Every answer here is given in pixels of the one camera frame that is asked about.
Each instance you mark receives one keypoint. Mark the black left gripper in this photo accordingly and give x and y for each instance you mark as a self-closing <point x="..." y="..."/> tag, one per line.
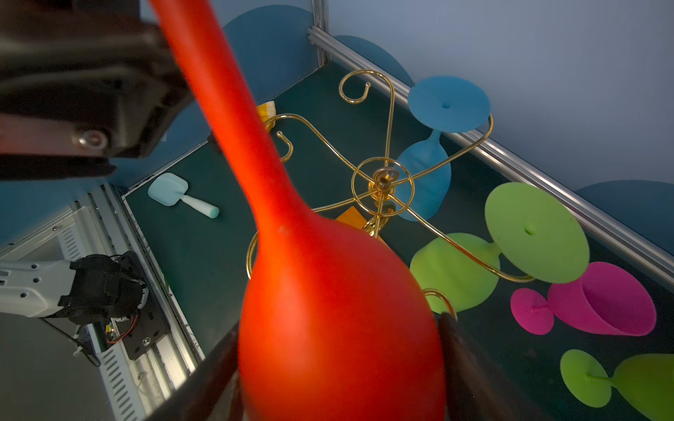
<point x="82" y="84"/>

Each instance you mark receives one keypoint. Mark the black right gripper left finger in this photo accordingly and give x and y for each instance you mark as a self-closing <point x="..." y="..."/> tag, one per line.
<point x="198" y="395"/>

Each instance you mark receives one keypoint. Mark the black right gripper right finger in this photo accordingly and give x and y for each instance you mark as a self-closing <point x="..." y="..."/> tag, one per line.
<point x="476" y="388"/>

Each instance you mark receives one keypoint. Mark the red wine glass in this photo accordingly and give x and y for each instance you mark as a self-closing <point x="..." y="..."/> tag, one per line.
<point x="334" y="326"/>

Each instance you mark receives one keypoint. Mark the magenta wine glass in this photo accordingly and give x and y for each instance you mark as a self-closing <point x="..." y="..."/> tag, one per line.
<point x="605" y="300"/>

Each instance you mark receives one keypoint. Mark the green wine glass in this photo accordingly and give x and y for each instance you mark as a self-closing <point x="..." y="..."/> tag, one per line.
<point x="528" y="226"/>
<point x="645" y="381"/>

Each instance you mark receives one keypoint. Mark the wooden rack base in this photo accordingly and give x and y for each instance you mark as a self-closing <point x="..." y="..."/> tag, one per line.
<point x="352" y="217"/>

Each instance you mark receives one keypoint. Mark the back blue wine glass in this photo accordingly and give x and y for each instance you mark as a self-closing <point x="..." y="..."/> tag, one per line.
<point x="446" y="104"/>

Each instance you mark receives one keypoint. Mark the light blue plastic scoop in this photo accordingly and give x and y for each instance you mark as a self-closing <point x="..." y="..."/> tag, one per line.
<point x="168" y="189"/>

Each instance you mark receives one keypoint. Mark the yellow glove with logo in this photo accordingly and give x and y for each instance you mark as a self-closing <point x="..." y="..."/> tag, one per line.
<point x="267" y="111"/>

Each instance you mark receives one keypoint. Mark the front aluminium rail bed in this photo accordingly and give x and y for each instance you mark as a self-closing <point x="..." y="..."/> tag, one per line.
<point x="89" y="329"/>

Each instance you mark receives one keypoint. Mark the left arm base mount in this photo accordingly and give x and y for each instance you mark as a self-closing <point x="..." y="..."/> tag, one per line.
<point x="111" y="293"/>

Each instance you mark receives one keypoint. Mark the horizontal aluminium back rail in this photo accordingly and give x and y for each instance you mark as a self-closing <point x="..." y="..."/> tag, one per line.
<point x="622" y="240"/>

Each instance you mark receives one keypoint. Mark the gold wire wine glass rack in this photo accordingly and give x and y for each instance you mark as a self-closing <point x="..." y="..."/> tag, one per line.
<point x="384" y="181"/>

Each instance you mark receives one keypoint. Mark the left aluminium frame post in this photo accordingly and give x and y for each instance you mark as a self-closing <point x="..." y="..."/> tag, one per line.
<point x="320" y="12"/>

